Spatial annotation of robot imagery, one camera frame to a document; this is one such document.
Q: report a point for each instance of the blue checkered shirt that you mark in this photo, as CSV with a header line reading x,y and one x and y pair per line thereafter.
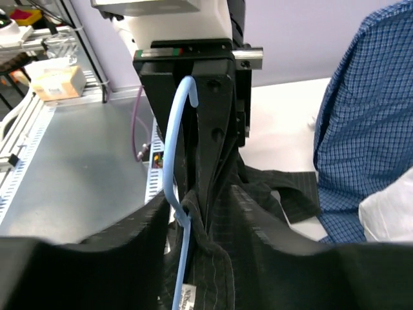
x,y
363,131

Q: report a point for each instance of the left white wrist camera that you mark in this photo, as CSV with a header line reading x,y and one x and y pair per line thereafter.
x,y
150,21

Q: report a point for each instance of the cardboard box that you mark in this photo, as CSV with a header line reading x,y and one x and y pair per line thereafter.
x,y
59,84

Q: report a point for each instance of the black pinstriped shirt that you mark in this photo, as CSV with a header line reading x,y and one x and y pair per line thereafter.
x,y
223,271

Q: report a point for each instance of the perforated cable duct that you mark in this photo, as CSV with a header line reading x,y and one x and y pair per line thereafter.
x,y
27,149

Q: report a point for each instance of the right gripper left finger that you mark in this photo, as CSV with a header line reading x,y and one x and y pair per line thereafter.
x,y
120,267

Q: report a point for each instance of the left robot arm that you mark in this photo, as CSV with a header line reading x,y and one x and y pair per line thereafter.
x,y
183,114

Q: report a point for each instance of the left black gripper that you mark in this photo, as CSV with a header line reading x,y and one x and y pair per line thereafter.
x,y
223,74

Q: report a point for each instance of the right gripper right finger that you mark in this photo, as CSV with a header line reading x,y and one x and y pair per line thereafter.
x,y
298,273

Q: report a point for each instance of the white shirt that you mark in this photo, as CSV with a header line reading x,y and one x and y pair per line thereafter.
x,y
386,216

